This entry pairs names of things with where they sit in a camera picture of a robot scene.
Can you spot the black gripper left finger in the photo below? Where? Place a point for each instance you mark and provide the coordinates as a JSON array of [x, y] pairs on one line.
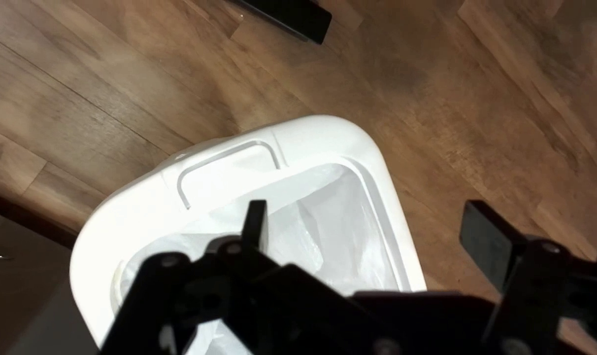
[[246, 296]]

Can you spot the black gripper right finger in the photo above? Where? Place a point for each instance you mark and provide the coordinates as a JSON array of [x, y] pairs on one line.
[[547, 296]]

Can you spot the white plastic trash bin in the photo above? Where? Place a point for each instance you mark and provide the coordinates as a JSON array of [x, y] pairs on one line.
[[324, 140]]

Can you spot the white bin liner bag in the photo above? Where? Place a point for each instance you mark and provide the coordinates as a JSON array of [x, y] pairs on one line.
[[344, 229]]

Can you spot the black flat object on floor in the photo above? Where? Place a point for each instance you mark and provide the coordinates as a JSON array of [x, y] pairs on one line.
[[291, 16]]

